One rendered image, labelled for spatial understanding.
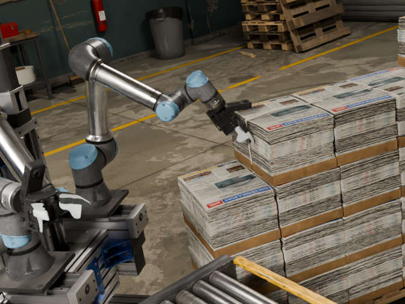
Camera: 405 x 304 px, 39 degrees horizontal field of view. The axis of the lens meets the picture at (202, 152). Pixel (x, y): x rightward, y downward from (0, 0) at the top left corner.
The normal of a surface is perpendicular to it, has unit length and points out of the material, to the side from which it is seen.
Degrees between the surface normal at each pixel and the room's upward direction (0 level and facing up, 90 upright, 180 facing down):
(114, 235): 90
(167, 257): 0
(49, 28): 90
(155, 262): 0
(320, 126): 90
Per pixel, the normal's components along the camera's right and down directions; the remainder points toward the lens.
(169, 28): 0.14, 0.44
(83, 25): 0.62, 0.19
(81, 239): -0.15, -0.92
